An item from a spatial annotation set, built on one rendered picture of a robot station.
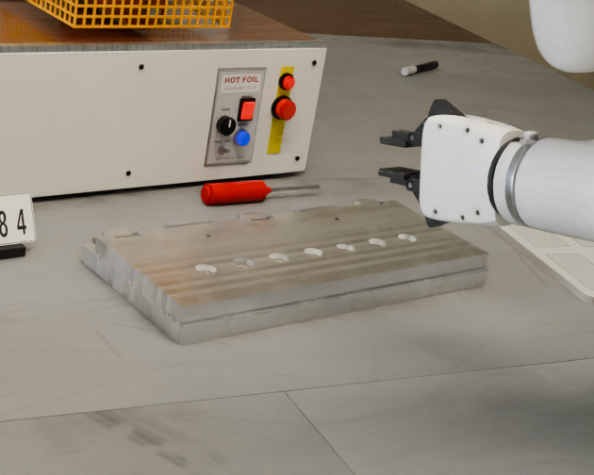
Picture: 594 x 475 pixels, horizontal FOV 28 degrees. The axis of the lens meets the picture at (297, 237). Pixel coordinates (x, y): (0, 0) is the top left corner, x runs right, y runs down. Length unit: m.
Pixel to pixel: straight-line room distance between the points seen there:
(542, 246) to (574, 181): 0.59
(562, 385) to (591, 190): 0.32
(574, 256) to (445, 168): 0.49
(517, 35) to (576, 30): 2.96
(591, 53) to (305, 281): 0.45
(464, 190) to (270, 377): 0.26
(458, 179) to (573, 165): 0.14
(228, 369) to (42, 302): 0.21
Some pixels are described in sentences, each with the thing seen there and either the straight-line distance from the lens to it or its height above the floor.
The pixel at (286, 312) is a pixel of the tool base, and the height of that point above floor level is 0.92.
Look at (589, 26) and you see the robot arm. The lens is 0.94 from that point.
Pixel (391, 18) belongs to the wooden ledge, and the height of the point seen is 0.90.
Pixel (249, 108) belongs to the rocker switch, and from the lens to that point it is 1.58.
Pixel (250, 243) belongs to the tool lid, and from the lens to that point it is 1.33.
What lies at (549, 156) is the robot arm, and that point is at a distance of 1.05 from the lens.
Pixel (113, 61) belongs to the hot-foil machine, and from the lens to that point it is 1.46.
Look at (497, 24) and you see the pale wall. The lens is 3.85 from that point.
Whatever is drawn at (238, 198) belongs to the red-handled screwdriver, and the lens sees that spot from 1.54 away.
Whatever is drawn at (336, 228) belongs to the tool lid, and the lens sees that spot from 1.42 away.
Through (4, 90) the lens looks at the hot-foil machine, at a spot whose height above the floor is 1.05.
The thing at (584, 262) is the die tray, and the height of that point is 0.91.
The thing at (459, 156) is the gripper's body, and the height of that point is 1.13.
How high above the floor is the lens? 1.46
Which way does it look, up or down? 22 degrees down
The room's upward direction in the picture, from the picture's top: 10 degrees clockwise
